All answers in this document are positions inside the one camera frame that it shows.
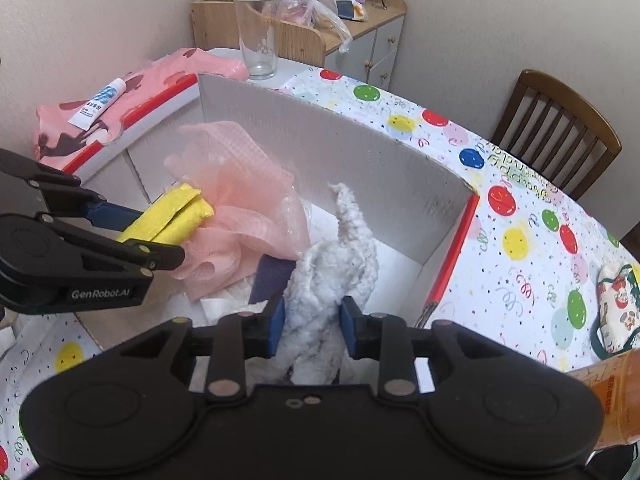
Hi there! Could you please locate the clear drinking glass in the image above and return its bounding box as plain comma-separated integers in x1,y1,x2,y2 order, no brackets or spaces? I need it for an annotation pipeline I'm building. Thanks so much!
232,0,281,81

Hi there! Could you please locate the pink patterned bag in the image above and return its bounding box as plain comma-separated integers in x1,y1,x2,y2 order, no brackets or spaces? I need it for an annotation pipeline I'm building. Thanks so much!
32,47,251,161

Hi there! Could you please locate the cartoon printed pouch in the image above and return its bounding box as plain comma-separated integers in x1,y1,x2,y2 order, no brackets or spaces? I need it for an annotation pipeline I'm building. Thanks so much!
590,260,640,361

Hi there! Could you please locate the balloon print tablecloth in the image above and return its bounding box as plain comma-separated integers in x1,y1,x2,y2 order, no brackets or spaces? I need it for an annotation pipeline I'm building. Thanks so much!
0,67,640,461

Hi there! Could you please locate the white fluffy cloth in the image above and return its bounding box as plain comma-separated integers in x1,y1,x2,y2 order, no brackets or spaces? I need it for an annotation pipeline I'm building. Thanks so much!
277,182,380,386

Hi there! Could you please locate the red cardboard box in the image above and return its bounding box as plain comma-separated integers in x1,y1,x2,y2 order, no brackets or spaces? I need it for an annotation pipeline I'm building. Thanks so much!
62,71,479,366

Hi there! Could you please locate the dark wooden chair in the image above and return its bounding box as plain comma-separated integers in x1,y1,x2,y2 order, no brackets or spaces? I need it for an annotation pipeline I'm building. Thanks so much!
491,69,622,201

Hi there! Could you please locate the orange juice bottle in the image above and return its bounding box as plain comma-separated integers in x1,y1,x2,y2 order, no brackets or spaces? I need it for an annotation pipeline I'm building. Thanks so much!
567,347,640,448

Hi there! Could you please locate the white blue ointment tube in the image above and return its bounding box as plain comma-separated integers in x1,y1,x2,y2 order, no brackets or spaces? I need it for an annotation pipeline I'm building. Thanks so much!
67,79,126,130

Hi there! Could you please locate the yellow cloth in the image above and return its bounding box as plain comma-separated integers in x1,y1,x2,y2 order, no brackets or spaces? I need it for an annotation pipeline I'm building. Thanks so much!
116,183,216,247

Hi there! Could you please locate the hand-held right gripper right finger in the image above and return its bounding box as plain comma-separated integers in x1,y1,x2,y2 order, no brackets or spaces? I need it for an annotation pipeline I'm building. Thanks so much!
339,296,506,398

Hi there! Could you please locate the pink mesh bath pouf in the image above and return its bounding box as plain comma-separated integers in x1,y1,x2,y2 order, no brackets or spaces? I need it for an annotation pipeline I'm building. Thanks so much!
164,121,308,301

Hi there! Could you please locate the purple sponge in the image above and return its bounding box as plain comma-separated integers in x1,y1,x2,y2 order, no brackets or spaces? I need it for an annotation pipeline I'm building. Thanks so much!
248,254,298,306

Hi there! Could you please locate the small wooden cabinet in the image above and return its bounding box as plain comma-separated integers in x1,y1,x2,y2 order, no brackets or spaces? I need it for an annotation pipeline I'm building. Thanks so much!
190,0,407,86

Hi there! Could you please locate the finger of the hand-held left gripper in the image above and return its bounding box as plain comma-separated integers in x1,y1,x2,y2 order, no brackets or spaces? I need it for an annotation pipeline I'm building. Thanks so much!
0,149,146,233
0,212,186,288

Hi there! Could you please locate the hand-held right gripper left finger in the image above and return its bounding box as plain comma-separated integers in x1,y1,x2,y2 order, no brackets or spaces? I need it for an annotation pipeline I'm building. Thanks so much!
115,296,287,402

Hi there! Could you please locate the white tissue paper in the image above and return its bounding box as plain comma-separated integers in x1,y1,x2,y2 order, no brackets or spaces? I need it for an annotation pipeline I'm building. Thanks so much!
200,280,271,331

